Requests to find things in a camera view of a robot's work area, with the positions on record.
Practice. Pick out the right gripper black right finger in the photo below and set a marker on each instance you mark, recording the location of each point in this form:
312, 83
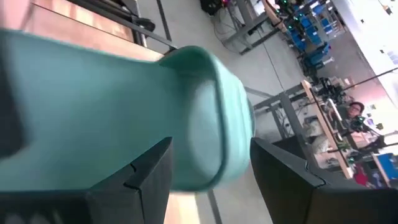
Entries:
295, 199

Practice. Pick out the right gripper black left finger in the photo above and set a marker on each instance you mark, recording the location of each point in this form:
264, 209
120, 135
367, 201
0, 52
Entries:
124, 202

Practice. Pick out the teal green rubber slide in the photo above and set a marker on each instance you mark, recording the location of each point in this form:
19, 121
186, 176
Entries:
93, 109

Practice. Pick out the black background robot arm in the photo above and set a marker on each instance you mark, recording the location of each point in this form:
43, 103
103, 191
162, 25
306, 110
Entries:
331, 88

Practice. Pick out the wooden workbench grey legs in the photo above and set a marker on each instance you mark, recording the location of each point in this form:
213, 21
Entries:
323, 124

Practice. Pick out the blue box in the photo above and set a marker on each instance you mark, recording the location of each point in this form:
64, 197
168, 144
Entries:
388, 165

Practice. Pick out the person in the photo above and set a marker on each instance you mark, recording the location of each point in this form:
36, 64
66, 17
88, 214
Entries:
354, 109

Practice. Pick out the blue storage bin rack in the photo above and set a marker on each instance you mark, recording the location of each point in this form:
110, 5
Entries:
314, 57

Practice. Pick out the black computer case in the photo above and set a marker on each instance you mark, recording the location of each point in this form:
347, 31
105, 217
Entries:
211, 5

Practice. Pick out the wooden shelf black metal frame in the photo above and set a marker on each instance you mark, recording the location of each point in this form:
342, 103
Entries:
93, 42

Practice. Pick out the grey metal table frame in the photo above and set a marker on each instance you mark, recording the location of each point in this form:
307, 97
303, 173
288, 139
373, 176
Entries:
248, 28

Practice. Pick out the black metal rig frame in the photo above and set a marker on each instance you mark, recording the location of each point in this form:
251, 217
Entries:
145, 24

